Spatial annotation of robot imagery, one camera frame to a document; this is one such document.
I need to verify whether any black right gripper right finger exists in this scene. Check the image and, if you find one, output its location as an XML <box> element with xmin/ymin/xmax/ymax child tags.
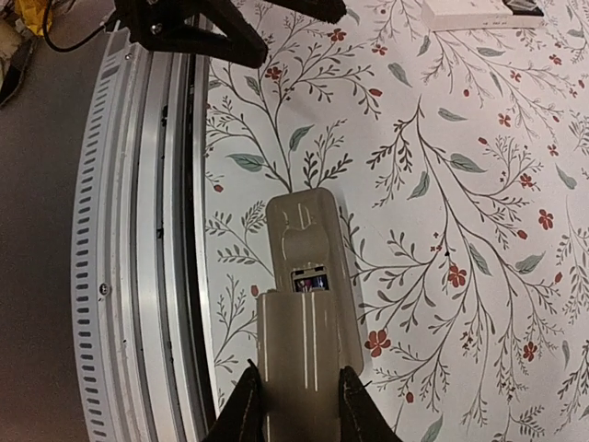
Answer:
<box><xmin>339</xmin><ymin>366</ymin><xmax>401</xmax><ymax>442</ymax></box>

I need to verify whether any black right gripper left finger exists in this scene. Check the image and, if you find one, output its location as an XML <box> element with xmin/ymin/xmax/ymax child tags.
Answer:
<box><xmin>203</xmin><ymin>360</ymin><xmax>264</xmax><ymax>442</ymax></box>

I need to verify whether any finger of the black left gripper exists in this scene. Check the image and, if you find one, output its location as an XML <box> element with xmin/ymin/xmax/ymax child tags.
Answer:
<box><xmin>275</xmin><ymin>0</ymin><xmax>346</xmax><ymax>24</ymax></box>
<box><xmin>114</xmin><ymin>0</ymin><xmax>268</xmax><ymax>68</ymax></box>

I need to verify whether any small grey battery cover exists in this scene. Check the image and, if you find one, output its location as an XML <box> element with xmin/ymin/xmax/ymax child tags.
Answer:
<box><xmin>257</xmin><ymin>291</ymin><xmax>341</xmax><ymax>441</ymax></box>

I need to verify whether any small white remote control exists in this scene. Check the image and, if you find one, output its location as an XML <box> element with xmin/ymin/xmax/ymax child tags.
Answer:
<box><xmin>266</xmin><ymin>188</ymin><xmax>364</xmax><ymax>374</ymax></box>

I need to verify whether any floral patterned table mat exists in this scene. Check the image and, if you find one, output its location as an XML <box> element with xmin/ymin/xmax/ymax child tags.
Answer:
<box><xmin>204</xmin><ymin>1</ymin><xmax>588</xmax><ymax>441</ymax></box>

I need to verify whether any aluminium front frame rail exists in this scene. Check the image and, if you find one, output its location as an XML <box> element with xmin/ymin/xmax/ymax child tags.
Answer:
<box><xmin>71</xmin><ymin>27</ymin><xmax>216</xmax><ymax>441</ymax></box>

